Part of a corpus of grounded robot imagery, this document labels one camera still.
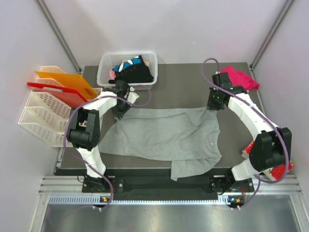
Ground grey t shirt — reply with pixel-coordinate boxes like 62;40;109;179
98;108;222;180

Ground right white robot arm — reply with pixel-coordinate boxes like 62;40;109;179
207;72;292;191

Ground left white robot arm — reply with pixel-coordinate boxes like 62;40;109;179
65;81;139;193

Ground pink folded t shirt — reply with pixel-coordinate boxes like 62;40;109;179
220;66;260;91

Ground black t shirt with print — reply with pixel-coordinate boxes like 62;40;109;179
108;55;154;84

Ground white plastic laundry basket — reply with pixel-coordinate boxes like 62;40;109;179
97;51;158;88

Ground red plastic folder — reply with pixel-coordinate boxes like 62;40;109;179
27;82;87;107

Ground orange plastic folder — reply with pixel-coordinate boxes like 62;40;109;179
35;71;98;100

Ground white plastic file organizer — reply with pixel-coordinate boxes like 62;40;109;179
18;66;102;147

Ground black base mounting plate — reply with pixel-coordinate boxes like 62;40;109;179
82;175;255;201

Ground red patterned book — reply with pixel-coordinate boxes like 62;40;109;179
242;141;285;181

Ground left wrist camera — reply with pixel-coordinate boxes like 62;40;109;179
115;80;139;104

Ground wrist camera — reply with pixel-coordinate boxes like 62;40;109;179
115;80;139;104
212;72;233;89

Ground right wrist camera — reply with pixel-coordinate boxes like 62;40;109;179
212;72;233;89

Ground grey slotted cable duct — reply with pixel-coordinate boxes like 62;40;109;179
48;195;241;205

